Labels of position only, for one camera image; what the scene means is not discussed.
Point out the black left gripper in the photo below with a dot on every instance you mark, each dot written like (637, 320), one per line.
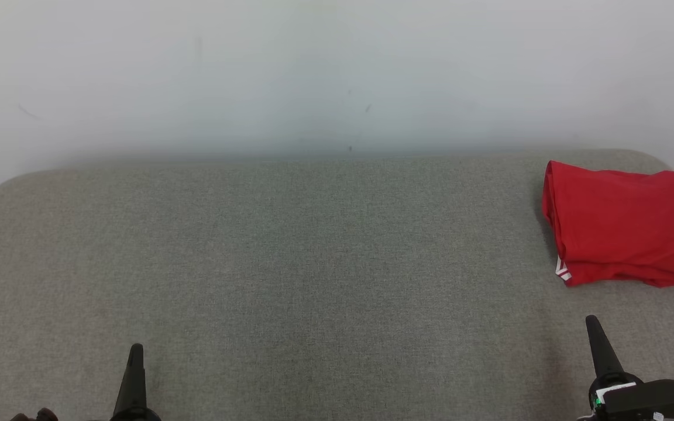
(135, 417)

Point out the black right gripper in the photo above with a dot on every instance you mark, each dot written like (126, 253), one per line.
(659, 400)

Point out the red jersey with white panel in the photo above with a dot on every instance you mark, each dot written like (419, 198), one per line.
(623, 216)

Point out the grey fabric sofa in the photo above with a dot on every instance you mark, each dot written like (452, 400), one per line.
(313, 263)

